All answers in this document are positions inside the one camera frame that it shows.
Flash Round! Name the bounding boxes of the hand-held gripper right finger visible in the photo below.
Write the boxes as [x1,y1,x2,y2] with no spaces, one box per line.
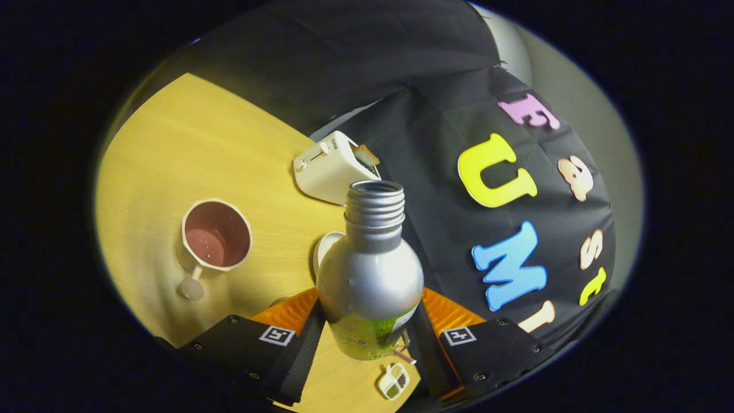
[413,287,558,406]

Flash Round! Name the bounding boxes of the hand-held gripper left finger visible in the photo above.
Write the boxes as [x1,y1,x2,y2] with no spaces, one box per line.
[174,287,327,407]

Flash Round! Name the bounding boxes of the silver bottle with green label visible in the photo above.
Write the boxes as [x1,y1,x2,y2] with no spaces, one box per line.
[315,180,425,361]

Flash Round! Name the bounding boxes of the white divided dish with grains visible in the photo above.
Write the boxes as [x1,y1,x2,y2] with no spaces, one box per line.
[378,362,411,401]

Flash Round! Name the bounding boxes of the toast slice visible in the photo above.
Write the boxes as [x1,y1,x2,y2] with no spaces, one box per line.
[352,144,381,169]

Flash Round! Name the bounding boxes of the cream toaster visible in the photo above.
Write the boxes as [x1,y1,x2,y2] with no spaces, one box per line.
[292,130,382,207]

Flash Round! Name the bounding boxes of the cream cup with round handle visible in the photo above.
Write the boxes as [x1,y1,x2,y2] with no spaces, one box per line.
[176,197,253,302]

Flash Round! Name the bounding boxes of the white round plate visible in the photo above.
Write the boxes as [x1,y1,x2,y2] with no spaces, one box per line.
[312,231,346,282]

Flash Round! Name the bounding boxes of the wooden table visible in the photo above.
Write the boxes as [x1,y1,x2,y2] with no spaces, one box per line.
[95,72,423,413]

